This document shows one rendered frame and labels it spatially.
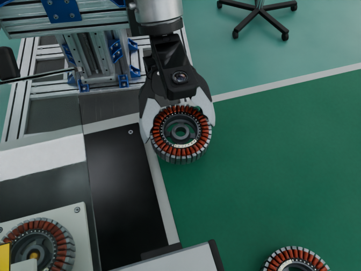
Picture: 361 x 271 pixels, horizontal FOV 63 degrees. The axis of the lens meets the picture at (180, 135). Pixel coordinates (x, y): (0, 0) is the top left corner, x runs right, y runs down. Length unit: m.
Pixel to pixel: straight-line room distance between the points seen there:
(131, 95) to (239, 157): 0.87
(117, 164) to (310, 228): 0.37
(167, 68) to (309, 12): 1.93
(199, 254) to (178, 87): 0.29
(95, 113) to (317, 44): 1.40
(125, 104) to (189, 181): 0.84
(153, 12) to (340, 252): 0.49
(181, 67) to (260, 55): 1.48
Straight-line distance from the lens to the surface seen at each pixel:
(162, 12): 0.46
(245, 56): 1.87
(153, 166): 0.59
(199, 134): 0.53
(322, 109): 0.72
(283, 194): 0.59
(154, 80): 0.49
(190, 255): 0.17
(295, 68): 1.89
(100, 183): 0.57
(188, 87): 0.42
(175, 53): 0.46
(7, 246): 0.25
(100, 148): 0.60
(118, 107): 1.36
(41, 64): 1.65
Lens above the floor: 1.28
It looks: 59 degrees down
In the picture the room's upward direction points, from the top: straight up
